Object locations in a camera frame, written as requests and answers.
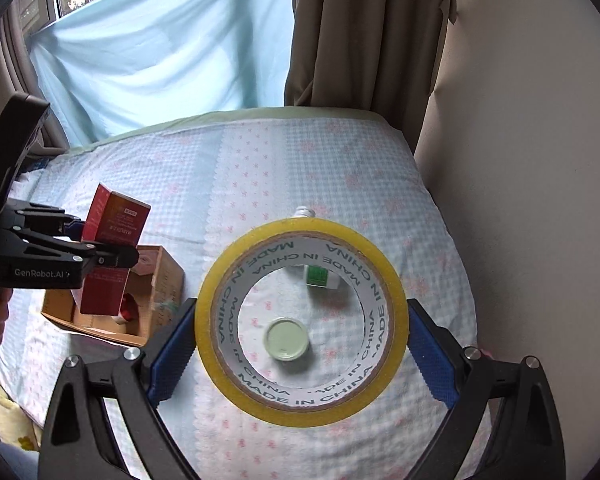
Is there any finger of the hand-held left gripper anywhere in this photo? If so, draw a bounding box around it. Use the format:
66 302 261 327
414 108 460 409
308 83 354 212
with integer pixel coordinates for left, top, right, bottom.
5 199 87 241
19 231 140 274

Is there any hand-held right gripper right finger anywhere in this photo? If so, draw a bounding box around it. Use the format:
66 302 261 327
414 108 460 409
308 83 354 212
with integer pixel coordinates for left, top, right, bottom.
405 299 567 480

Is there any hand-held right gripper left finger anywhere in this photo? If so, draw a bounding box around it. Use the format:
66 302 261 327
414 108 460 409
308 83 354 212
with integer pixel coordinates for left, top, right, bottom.
40 298 201 480

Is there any red cardboard carton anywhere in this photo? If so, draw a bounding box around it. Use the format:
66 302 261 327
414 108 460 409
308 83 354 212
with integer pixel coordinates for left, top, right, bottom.
79 183 152 317

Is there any brown cardboard box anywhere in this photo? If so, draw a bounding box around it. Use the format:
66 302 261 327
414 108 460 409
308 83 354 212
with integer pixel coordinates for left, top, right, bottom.
40 245 186 349

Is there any yellow packing tape roll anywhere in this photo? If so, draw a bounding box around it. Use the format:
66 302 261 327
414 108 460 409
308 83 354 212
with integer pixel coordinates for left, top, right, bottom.
195 217 411 429

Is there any red and white small container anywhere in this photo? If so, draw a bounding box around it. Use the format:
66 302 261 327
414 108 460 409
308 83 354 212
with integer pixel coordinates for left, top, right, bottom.
117 294 140 323

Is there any pale green round lid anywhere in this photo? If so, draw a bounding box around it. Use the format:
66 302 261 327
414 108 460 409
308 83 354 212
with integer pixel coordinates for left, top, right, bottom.
264 316 311 364

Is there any white bottle with green label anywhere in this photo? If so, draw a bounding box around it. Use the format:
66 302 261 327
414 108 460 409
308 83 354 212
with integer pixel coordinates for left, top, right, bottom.
292 205 342 291

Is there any light blue hanging sheet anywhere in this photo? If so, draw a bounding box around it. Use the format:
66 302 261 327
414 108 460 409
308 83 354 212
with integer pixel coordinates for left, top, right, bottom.
27 0 297 149

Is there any yellow floral cloth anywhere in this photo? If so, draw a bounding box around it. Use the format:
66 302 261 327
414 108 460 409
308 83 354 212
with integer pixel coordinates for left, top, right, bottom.
0 374 42 457

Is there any pale green bed sheet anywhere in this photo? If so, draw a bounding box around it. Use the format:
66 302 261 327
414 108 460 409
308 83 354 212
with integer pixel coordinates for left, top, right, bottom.
64 104 383 155

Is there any checked floral blanket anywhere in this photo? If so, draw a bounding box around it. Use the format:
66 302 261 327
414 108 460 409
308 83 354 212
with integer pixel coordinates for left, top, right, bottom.
0 108 494 480

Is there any brown curtain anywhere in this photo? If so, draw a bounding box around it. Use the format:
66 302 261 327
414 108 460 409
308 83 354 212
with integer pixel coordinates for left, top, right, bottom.
283 0 459 162

